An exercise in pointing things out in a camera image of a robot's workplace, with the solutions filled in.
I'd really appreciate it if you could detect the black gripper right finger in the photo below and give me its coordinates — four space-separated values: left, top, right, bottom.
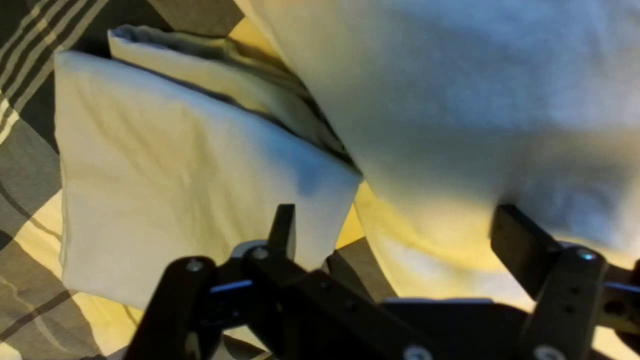
489 204 563 299

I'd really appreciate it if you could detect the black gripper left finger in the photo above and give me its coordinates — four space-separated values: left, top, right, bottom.
268 204 296 259

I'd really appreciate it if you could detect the grey pillow case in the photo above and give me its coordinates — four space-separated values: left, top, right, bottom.
54 27 360 309

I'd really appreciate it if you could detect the white pillow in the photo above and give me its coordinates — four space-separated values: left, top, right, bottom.
235 0 640 305

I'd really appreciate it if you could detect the plaid checkered comforter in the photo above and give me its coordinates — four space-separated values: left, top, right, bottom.
0 0 402 360

